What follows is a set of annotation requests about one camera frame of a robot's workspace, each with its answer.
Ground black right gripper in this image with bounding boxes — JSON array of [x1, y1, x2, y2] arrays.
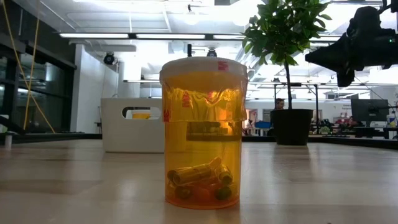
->
[[304, 29, 398, 71]]

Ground amber pill bottle white cap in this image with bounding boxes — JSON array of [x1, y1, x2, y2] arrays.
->
[[159, 57, 249, 210]]

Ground short yellow capsule pill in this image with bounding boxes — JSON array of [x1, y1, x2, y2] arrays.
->
[[217, 164, 234, 185]]

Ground round green pill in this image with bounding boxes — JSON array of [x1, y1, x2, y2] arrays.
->
[[175, 185, 192, 200], [214, 185, 233, 201]]

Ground long yellow capsule pill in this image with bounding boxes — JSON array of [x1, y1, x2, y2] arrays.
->
[[172, 157, 223, 187]]

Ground white plastic basket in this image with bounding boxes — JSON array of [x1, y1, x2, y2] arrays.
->
[[100, 98, 165, 154]]

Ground green leafy potted tree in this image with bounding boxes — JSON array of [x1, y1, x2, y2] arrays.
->
[[242, 0, 333, 110]]

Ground black computer monitor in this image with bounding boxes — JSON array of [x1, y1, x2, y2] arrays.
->
[[350, 98, 390, 123]]

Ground black plant pot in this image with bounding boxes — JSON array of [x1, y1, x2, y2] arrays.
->
[[270, 108, 314, 146]]

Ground long ceiling light bar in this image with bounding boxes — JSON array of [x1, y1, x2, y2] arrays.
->
[[58, 32, 129, 39], [212, 34, 247, 40], [135, 33, 206, 40]]

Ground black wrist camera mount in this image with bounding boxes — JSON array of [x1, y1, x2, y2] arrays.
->
[[336, 68, 356, 88]]

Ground black metal frame stand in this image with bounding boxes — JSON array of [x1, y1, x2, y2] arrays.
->
[[272, 82, 320, 135]]

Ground dark glass window frame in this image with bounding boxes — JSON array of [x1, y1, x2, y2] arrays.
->
[[0, 30, 78, 135]]

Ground yellow cable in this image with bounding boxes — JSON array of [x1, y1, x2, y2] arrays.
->
[[1, 0, 56, 134], [23, 17, 41, 131]]

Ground small white post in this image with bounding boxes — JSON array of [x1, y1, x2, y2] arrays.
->
[[4, 131, 14, 149]]

